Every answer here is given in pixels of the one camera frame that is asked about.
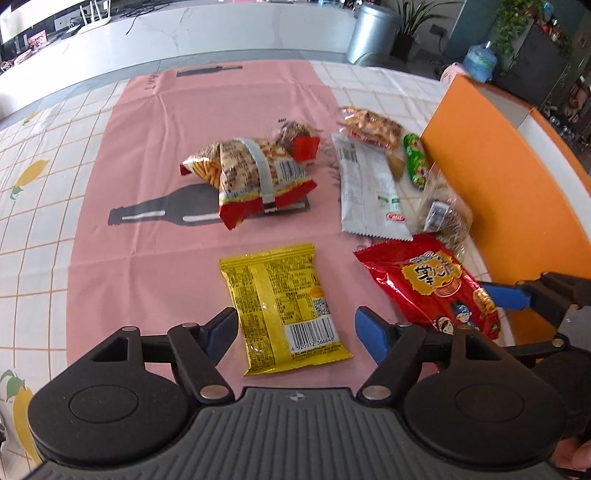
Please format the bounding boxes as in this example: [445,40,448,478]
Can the green sausage packet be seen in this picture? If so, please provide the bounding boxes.
[403,133,430,191]

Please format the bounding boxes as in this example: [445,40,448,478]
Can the red snack packet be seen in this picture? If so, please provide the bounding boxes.
[353,233,502,340]

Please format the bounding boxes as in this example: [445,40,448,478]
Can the orange storage box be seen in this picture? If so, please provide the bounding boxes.
[420,74,591,334]

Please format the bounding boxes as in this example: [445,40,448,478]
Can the pink heater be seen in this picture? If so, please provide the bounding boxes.
[441,62,468,87]

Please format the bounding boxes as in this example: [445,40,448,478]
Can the white router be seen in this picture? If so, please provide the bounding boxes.
[76,0,112,36]

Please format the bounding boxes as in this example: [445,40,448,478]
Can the brown snack pack red label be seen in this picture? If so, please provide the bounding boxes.
[276,119,321,163]

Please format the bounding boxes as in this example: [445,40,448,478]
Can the striped stick snack bag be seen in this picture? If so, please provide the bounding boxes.
[180,137,318,230]

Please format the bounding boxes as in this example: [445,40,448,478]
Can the silver trash can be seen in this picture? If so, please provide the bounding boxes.
[346,2,402,65]

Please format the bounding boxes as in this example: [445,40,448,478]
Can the hanging vine plant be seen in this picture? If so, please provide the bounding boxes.
[492,0,543,70]

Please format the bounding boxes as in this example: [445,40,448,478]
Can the person's right hand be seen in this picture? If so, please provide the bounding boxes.
[551,436,591,474]

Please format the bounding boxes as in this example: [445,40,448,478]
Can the white snack packet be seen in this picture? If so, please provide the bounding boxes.
[331,133,415,241]

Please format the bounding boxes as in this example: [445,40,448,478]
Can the blue water bottle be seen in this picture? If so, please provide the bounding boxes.
[462,41,502,84]

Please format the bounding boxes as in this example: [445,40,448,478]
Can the yellow snack packet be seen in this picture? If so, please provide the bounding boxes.
[218,243,354,377]

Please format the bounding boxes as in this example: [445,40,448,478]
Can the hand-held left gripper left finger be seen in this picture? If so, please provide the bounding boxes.
[88,307,239,407]

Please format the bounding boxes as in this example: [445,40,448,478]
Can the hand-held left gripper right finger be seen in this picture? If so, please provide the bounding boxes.
[355,305,509,406]

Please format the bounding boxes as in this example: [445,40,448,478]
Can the clear seed packet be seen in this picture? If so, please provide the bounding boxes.
[416,178,474,252]

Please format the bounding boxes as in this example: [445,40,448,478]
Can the orange peanut snack packet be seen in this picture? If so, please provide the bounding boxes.
[338,106,407,181]

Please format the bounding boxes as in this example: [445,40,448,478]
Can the potted grass plant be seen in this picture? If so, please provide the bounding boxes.
[394,0,458,61]

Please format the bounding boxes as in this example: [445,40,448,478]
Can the dark cabinet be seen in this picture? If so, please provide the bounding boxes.
[496,18,574,108]

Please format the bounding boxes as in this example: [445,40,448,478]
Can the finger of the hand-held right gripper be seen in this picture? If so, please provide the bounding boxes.
[479,272,591,325]
[505,338,571,361]

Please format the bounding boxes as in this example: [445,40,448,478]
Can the pink printed mat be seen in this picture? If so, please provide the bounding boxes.
[67,60,462,402]

